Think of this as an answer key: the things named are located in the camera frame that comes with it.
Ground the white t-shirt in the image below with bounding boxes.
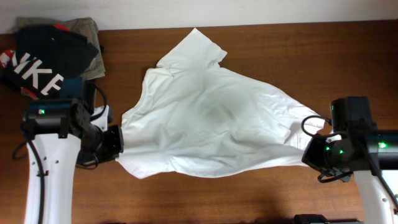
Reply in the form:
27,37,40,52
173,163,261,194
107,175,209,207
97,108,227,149
118,29,324,179

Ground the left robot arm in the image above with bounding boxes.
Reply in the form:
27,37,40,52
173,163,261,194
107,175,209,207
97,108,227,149
21,78,124,223

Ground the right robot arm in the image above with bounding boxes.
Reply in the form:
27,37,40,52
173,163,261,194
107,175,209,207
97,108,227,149
302,96,397,223

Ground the black garment under stack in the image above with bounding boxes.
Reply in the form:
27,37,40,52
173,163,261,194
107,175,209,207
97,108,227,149
1,48,96,111

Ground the black Nike t-shirt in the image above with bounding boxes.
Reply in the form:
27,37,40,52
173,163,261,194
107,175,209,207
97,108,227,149
1,24,100,99

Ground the olive folded garment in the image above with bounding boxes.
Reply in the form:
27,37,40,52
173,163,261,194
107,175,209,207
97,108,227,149
16,17,105,79

